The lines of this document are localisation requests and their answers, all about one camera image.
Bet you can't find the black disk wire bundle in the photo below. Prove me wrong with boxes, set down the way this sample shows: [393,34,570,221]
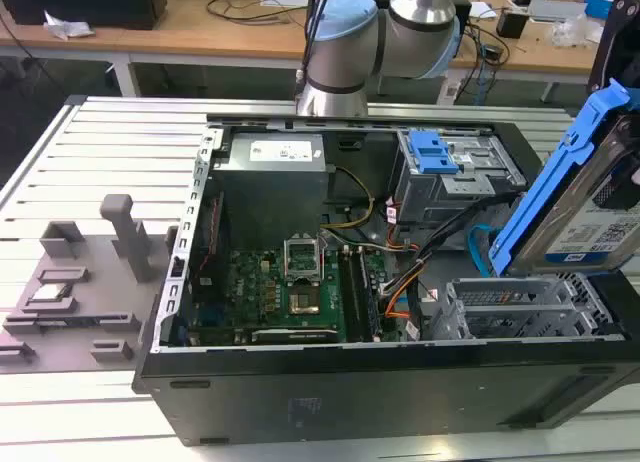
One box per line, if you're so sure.
[383,193,522,294]

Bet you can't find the CPU socket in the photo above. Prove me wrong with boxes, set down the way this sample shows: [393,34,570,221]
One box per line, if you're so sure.
[280,276,325,319]

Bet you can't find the green motherboard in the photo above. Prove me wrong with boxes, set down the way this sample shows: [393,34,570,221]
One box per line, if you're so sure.
[188,245,397,346]

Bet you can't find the metal disk bay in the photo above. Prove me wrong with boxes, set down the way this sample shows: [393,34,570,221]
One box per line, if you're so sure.
[430,273,615,341]

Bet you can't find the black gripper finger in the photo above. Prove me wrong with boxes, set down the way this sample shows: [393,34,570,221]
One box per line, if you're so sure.
[615,166,640,214]

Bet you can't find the metal socket cover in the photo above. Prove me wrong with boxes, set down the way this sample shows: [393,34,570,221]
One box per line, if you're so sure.
[282,235,322,280]

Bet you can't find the blue cardboard box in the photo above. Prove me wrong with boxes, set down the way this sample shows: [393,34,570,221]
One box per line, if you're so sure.
[583,0,617,22]

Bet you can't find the black open PC case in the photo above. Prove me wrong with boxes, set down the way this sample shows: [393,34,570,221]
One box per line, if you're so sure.
[130,112,640,449]

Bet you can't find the grey parts rack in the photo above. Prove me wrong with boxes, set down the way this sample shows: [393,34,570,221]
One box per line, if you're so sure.
[0,193,180,376]

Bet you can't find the wooden desk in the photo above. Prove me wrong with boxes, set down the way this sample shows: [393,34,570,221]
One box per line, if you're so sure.
[0,0,640,104]

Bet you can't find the crumpled clear plastic bag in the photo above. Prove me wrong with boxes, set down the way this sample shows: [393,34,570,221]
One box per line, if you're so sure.
[42,9,96,41]

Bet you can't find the metal drive cage blue latch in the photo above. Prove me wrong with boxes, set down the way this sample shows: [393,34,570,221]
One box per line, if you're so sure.
[391,128,529,224]

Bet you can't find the blue disk wire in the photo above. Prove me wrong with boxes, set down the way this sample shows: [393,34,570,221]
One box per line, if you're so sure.
[465,221,495,284]

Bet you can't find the black expansion slot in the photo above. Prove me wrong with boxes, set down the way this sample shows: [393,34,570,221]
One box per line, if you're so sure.
[251,328,342,344]

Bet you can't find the large black box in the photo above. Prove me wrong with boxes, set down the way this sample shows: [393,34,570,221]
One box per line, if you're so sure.
[0,0,169,31]

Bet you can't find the hard disk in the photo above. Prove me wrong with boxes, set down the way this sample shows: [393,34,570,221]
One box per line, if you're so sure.
[488,79,640,279]

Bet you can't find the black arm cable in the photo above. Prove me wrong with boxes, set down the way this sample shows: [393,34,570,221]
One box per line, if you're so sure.
[293,0,333,101]

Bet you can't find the orange wires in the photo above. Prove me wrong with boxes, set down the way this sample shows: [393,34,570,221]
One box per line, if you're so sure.
[383,260,417,319]

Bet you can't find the small black box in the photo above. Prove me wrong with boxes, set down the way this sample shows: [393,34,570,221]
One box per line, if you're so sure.
[495,8,527,39]

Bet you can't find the grey power supply unit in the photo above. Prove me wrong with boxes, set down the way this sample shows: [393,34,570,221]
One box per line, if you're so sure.
[212,133,332,253]

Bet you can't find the yellow power wires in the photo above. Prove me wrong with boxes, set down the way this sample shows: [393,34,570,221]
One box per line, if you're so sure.
[319,164,377,231]

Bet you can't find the flat grey device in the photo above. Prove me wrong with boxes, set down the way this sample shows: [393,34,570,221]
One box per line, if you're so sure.
[527,0,587,22]

